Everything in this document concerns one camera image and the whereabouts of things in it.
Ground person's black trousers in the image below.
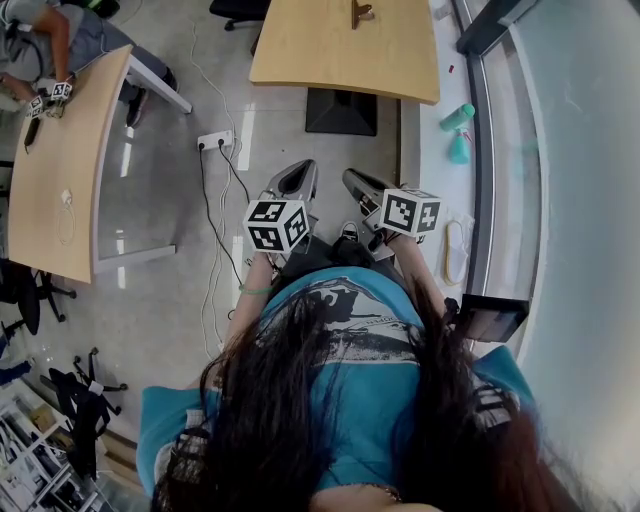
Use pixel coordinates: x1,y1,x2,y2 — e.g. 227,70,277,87
277,235,404,284

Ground striped shoulder strap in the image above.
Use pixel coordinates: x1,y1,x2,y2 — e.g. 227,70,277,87
467,377,519,429

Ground white storage shelving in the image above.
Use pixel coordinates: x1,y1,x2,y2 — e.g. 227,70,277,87
0,379,101,512

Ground person's right forearm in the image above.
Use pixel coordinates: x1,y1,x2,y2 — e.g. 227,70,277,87
392,233,450,326

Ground person's teal printed shirt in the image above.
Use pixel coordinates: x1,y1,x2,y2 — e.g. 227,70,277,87
137,266,542,504

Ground black power cable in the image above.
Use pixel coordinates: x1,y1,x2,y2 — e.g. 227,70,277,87
197,140,249,289
216,138,251,202

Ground black high-back office chair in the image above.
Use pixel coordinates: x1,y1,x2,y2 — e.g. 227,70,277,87
208,0,274,32

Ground person's left forearm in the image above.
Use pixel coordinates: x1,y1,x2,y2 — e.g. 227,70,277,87
225,249,284,361

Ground light wooden table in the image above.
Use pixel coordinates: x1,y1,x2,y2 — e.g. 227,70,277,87
7,43,194,285

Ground white power strip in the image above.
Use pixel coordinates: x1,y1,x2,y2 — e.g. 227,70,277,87
196,129,235,152

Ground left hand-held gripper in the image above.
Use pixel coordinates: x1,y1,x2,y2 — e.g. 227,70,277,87
243,159,322,257

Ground black table base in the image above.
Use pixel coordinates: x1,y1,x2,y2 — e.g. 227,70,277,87
304,86,379,138

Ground dark window frame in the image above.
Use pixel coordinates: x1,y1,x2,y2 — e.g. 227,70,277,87
455,0,546,351

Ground mint green bottle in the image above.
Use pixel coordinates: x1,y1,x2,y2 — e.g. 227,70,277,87
438,102,477,133

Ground metal spring clip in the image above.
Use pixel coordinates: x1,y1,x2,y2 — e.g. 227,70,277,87
349,0,375,30

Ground white charger with cable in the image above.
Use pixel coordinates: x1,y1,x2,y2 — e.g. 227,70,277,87
55,188,77,247

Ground black rectangular rig box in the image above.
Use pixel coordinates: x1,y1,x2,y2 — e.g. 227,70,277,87
458,293,531,345

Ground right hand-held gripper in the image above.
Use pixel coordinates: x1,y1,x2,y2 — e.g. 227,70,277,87
342,168,443,261

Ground white slipper yellow trim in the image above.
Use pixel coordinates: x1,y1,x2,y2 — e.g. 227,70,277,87
442,213,475,288

